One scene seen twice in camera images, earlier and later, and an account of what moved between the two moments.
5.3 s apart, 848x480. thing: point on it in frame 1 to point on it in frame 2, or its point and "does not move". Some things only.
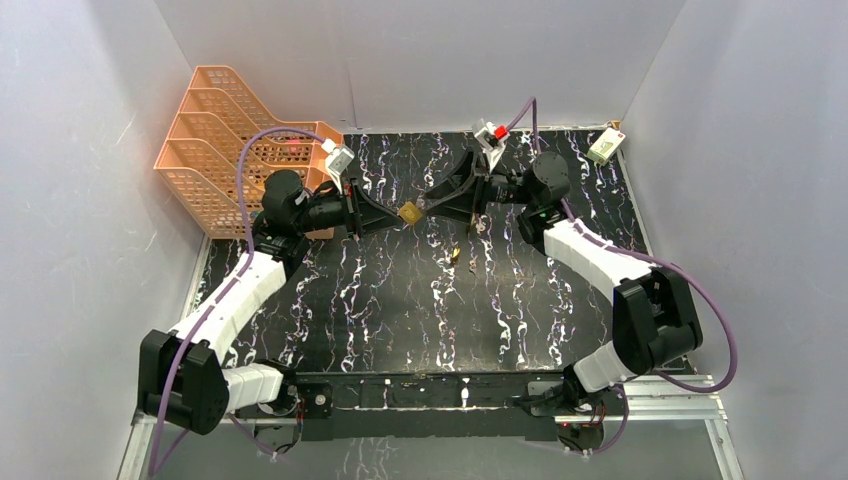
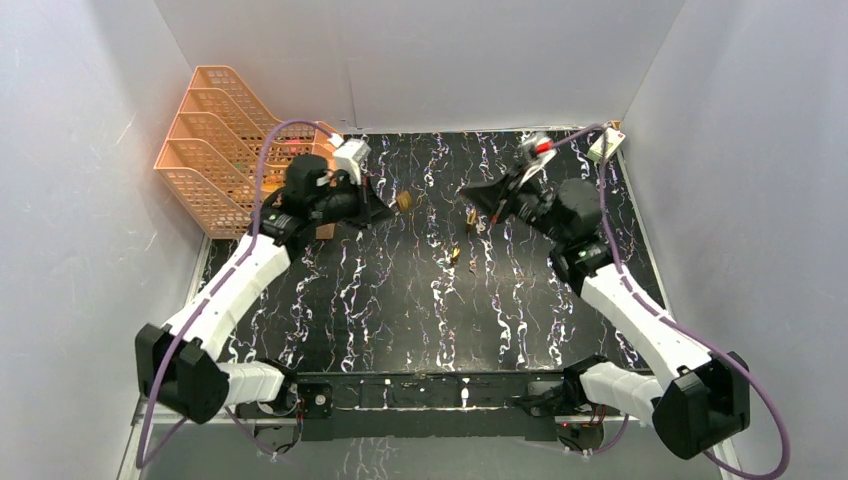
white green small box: (605, 145) does not move
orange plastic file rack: (199, 165) does not move
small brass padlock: (410, 212) to (403, 200)
